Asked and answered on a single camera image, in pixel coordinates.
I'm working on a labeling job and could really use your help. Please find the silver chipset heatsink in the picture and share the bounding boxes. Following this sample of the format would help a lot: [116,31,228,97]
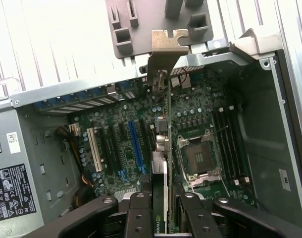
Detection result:
[115,189,142,199]

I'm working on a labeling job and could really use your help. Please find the CPU socket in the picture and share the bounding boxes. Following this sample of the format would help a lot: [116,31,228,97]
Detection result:
[177,135,225,191]

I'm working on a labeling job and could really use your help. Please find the blue expansion slot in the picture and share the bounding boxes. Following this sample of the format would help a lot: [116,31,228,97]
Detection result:
[128,120,146,173]

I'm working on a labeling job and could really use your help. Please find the RAM slot with black clips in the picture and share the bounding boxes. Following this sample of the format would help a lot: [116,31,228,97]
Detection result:
[212,110,235,186]
[224,109,245,184]

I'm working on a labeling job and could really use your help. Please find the RAM slot with white clips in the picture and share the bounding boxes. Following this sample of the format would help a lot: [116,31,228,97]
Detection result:
[229,105,251,184]
[218,106,240,186]

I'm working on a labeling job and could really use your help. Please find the white expansion slot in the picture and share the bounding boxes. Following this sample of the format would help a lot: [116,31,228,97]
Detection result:
[88,127,104,173]

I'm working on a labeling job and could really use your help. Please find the thin metal locking lever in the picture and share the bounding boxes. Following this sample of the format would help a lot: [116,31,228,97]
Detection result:
[211,125,229,135]

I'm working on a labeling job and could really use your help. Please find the green Dell motherboard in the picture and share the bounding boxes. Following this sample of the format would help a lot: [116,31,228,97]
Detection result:
[66,71,255,206]

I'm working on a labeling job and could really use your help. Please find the open black PC case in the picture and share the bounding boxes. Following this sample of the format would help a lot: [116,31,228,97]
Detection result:
[0,28,302,238]

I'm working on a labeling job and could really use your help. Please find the grey plastic parts rack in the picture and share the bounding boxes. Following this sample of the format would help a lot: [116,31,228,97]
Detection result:
[105,0,214,59]

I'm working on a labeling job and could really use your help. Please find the sleeved power wire bundle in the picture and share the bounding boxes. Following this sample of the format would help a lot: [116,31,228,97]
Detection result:
[55,125,95,191]

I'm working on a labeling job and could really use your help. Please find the red and black twisted wire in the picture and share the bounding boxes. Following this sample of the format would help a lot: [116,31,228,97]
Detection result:
[178,66,189,80]

